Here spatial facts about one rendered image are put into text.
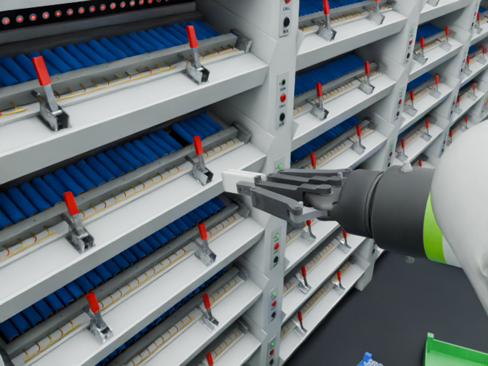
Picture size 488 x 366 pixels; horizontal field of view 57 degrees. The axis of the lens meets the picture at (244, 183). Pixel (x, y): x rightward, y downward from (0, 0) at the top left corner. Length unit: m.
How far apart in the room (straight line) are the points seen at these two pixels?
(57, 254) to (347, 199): 0.44
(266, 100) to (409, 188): 0.54
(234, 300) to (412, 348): 0.87
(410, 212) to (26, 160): 0.46
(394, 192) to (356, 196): 0.04
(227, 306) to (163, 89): 0.61
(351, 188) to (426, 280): 1.68
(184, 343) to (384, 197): 0.73
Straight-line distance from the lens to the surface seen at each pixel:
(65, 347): 0.86
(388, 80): 1.56
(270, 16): 0.91
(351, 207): 0.49
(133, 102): 0.71
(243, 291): 1.20
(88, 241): 0.74
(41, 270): 0.72
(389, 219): 0.46
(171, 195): 0.83
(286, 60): 0.97
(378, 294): 2.02
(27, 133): 0.64
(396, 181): 0.47
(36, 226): 0.74
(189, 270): 0.96
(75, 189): 0.80
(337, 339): 1.81
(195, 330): 1.11
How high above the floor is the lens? 1.33
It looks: 29 degrees down
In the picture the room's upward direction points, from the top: straight up
